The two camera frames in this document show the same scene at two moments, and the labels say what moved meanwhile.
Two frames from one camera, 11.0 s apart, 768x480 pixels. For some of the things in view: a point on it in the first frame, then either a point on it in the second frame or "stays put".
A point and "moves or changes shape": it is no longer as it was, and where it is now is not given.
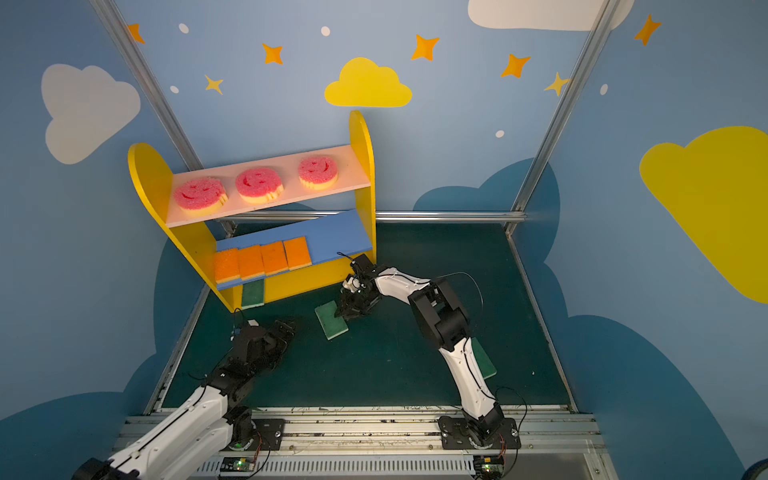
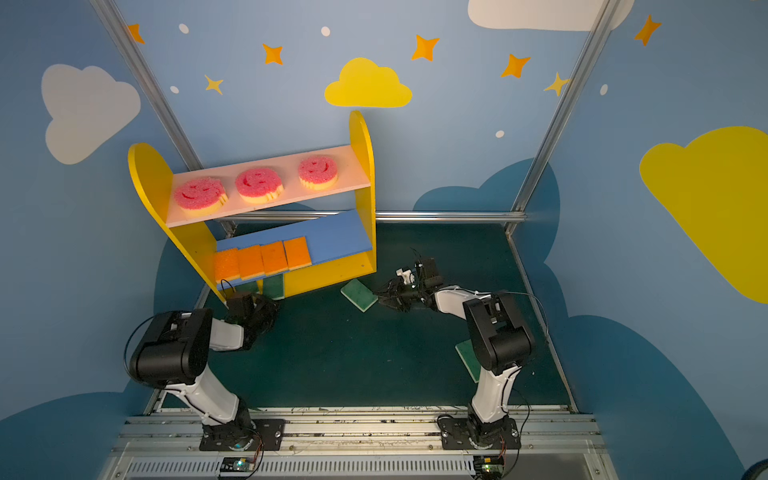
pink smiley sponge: [259, 185] stays put
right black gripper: [352, 301] → [401, 294]
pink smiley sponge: [318, 172] stays put
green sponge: [332, 325] moves or changes shape
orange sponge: [251, 262] stays put
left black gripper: [280, 335] → [258, 309]
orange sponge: [227, 268] stays put
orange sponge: [274, 258] stays put
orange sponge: [297, 253] stays put
